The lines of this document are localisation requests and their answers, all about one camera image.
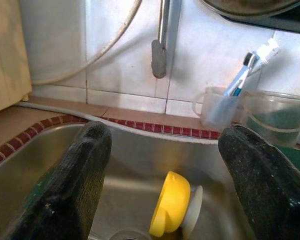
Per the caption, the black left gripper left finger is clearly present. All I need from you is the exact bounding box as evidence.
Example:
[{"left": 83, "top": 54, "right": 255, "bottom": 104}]
[{"left": 0, "top": 121, "right": 113, "bottom": 240}]

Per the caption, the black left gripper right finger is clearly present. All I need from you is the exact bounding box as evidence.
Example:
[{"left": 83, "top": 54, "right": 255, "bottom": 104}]
[{"left": 218, "top": 124, "right": 300, "bottom": 240}]

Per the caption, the yellow plastic bowl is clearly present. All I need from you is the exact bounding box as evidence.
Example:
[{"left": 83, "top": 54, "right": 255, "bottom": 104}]
[{"left": 149, "top": 171, "right": 191, "bottom": 238}]

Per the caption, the green yellow sponge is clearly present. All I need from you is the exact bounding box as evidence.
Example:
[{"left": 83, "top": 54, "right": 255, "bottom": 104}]
[{"left": 272, "top": 144, "right": 300, "bottom": 173}]

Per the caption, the green scouring pad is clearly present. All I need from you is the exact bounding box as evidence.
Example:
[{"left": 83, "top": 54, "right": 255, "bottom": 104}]
[{"left": 247, "top": 109, "right": 300, "bottom": 144}]

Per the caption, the stainless steel sink basin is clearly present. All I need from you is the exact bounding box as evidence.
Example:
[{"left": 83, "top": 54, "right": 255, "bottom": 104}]
[{"left": 0, "top": 122, "right": 256, "bottom": 240}]

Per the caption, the clear plastic bucket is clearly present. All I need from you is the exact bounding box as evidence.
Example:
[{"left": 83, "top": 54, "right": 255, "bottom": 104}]
[{"left": 236, "top": 89, "right": 300, "bottom": 148}]

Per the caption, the clear plastic mug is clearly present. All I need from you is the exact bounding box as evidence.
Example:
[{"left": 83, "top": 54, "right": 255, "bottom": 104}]
[{"left": 191, "top": 86, "right": 243, "bottom": 128}]

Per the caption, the black bristle blue toothbrush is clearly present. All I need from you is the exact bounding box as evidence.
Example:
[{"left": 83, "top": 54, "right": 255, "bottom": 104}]
[{"left": 223, "top": 51, "right": 256, "bottom": 97}]

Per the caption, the white toothpaste tube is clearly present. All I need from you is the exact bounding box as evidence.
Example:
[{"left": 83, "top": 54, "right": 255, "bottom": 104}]
[{"left": 249, "top": 38, "right": 282, "bottom": 74}]

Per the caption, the light wooden countertop rack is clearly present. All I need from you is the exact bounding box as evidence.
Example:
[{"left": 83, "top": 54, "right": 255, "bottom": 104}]
[{"left": 0, "top": 0, "right": 33, "bottom": 116}]

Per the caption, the hanging dark pan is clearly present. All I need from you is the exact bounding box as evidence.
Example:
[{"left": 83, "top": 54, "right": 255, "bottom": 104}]
[{"left": 219, "top": 0, "right": 300, "bottom": 34}]

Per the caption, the hanging steel pan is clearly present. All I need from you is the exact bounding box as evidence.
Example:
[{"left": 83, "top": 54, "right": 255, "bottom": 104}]
[{"left": 198, "top": 0, "right": 300, "bottom": 18}]

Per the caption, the grey white flexible hose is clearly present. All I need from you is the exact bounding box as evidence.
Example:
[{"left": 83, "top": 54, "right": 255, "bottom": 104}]
[{"left": 19, "top": 0, "right": 221, "bottom": 145}]

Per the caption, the grey wall tap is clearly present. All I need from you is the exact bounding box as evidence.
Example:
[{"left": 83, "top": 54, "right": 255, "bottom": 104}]
[{"left": 151, "top": 0, "right": 177, "bottom": 80}]

